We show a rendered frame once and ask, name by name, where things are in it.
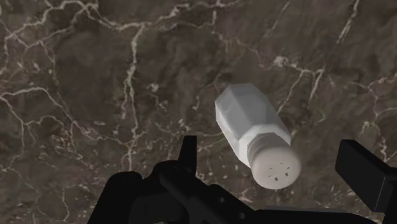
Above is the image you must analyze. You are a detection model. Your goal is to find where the white salt shaker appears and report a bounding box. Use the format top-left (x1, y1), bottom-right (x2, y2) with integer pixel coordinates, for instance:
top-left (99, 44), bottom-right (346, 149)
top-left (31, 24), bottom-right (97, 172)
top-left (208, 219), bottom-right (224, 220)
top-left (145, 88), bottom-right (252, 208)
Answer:
top-left (214, 82), bottom-right (303, 190)

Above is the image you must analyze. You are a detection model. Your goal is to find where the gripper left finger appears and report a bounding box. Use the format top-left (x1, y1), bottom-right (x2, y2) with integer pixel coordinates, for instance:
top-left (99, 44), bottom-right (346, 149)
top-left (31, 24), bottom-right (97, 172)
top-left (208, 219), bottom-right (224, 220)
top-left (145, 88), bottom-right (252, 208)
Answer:
top-left (87, 135), bottom-right (254, 224)

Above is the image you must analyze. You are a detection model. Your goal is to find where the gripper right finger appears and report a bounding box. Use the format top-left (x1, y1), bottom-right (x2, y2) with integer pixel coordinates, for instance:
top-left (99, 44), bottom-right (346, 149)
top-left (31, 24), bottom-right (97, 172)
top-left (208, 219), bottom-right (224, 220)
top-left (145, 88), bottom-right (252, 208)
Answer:
top-left (335, 139), bottom-right (397, 224)

